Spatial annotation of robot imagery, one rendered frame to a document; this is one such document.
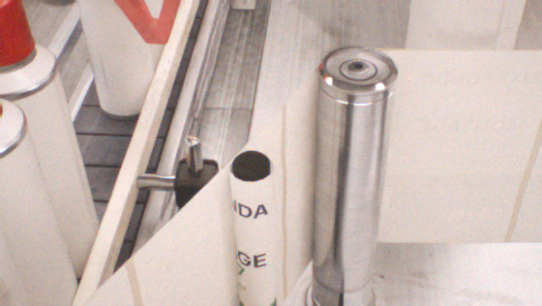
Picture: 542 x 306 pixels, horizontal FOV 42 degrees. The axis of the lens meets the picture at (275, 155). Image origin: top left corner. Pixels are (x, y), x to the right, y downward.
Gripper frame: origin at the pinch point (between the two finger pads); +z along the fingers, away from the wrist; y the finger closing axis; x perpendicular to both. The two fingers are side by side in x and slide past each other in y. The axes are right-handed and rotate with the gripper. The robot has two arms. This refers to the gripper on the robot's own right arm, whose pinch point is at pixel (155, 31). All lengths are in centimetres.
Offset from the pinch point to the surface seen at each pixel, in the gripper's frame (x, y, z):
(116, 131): 6.4, 5.6, 13.7
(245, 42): -1.6, 27.8, 19.1
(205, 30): 1.6, 22.3, 14.2
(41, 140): 4.5, -10.0, 1.0
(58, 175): 4.2, -9.7, 3.9
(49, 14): 22.4, 32.2, 19.1
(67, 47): 9.3, 6.5, 6.0
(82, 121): 9.7, 6.7, 13.7
